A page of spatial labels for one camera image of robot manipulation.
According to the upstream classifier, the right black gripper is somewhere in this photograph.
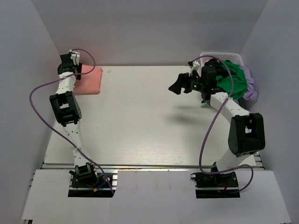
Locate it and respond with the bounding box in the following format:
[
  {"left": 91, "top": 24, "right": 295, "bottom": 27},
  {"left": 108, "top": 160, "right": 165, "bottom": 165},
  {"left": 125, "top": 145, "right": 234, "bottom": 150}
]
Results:
[{"left": 169, "top": 70, "right": 206, "bottom": 95}]

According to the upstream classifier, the salmon pink t shirt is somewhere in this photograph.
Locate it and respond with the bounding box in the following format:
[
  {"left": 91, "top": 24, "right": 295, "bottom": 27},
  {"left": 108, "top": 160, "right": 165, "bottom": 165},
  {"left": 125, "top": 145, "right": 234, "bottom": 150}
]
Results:
[{"left": 73, "top": 67, "right": 103, "bottom": 95}]

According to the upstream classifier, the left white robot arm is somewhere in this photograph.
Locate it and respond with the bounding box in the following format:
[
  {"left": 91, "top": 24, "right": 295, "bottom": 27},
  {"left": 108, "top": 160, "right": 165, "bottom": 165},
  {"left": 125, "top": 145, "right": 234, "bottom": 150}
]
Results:
[{"left": 50, "top": 51, "right": 99, "bottom": 186}]

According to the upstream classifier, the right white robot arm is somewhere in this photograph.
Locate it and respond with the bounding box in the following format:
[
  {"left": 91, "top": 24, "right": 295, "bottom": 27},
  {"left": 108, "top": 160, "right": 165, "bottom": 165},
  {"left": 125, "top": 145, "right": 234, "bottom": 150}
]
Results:
[{"left": 168, "top": 66, "right": 265, "bottom": 186}]

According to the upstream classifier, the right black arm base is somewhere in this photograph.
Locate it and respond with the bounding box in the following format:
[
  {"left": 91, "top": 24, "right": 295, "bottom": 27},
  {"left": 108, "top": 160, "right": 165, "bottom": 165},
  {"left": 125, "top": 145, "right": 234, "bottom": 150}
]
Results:
[{"left": 190, "top": 171, "right": 240, "bottom": 199}]

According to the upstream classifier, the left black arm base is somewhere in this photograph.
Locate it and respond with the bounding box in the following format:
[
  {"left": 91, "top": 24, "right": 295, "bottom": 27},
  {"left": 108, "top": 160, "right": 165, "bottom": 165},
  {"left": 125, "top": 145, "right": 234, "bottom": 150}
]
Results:
[{"left": 68, "top": 163, "right": 117, "bottom": 198}]

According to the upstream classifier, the black t shirt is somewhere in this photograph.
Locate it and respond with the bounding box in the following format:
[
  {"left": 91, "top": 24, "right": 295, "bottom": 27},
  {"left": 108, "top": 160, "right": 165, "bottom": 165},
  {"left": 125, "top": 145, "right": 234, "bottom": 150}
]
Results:
[{"left": 204, "top": 58, "right": 229, "bottom": 78}]

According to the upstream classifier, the green t shirt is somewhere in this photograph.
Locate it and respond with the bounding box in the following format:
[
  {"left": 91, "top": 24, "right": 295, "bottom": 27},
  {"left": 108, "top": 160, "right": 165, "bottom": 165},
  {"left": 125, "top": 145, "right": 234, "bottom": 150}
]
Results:
[{"left": 216, "top": 60, "right": 247, "bottom": 100}]

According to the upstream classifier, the white plastic laundry basket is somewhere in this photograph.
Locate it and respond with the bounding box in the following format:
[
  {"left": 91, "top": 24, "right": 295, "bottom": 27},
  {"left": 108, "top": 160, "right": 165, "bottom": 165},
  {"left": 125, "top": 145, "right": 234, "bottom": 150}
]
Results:
[{"left": 199, "top": 52, "right": 244, "bottom": 66}]

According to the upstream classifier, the lavender t shirt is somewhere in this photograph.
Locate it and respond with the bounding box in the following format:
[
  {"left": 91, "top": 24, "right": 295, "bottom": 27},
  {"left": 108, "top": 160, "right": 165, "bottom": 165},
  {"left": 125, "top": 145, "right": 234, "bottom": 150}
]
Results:
[{"left": 240, "top": 66, "right": 258, "bottom": 102}]

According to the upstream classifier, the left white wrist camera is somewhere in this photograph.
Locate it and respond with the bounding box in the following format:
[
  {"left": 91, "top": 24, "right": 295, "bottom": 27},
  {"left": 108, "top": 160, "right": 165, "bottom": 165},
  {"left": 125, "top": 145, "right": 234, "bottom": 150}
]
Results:
[{"left": 69, "top": 49, "right": 80, "bottom": 65}]

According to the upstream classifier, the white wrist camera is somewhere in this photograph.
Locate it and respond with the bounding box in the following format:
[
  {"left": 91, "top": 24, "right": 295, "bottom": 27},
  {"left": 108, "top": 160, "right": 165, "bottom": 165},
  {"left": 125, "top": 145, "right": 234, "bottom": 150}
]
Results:
[
  {"left": 69, "top": 49, "right": 80, "bottom": 65},
  {"left": 188, "top": 60, "right": 200, "bottom": 77}
]

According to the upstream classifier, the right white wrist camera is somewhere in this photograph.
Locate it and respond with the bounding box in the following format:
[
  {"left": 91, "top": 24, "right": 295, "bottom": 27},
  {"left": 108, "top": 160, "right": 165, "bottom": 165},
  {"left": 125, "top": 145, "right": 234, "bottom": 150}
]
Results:
[{"left": 188, "top": 60, "right": 200, "bottom": 77}]

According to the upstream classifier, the aluminium table edge rail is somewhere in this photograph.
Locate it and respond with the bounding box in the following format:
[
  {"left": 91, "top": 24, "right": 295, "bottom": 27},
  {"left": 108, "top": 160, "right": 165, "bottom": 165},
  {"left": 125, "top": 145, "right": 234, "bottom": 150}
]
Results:
[{"left": 42, "top": 164, "right": 264, "bottom": 171}]

